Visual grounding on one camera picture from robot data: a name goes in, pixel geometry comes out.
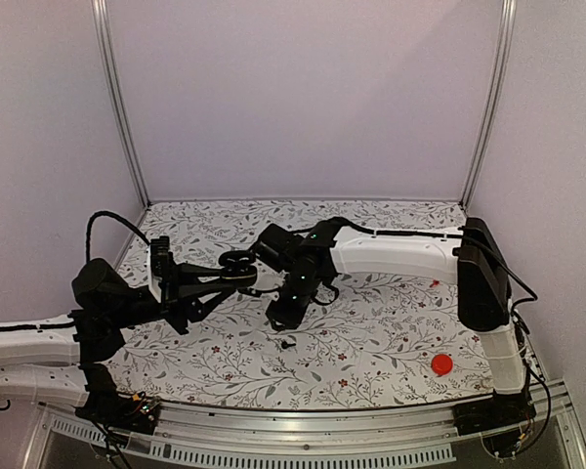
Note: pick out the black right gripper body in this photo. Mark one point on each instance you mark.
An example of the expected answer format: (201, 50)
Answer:
(295, 311)

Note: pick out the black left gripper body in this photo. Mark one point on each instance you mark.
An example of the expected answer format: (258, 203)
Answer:
(173, 308)

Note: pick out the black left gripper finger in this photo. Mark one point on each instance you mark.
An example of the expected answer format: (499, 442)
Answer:
(190, 273)
(196, 302)

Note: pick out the black earbud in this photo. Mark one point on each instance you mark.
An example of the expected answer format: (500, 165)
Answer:
(286, 345)

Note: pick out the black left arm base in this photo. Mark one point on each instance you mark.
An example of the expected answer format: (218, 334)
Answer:
(105, 406)

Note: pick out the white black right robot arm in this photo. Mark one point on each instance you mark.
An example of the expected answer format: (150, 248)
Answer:
(467, 257)

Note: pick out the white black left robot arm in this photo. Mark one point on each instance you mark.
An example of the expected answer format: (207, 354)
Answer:
(61, 360)

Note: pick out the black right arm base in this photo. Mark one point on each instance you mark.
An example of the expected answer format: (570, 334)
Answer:
(492, 413)

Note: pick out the floral patterned table mat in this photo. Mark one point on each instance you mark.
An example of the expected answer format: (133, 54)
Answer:
(367, 340)

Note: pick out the red round bottle cap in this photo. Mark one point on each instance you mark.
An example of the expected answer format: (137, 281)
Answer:
(442, 364)

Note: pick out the white left camera bracket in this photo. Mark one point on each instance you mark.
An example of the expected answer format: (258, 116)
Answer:
(152, 277)

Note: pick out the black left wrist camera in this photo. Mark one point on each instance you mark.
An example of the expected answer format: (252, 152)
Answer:
(163, 261)

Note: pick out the aluminium front rail frame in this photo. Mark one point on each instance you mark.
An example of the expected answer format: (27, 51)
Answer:
(413, 436)

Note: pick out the aluminium back left post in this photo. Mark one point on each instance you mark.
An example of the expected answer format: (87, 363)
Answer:
(117, 102)

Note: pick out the aluminium post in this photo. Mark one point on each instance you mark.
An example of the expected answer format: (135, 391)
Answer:
(499, 68)
(117, 102)

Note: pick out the aluminium back right post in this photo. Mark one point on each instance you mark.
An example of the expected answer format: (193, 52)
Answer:
(499, 68)

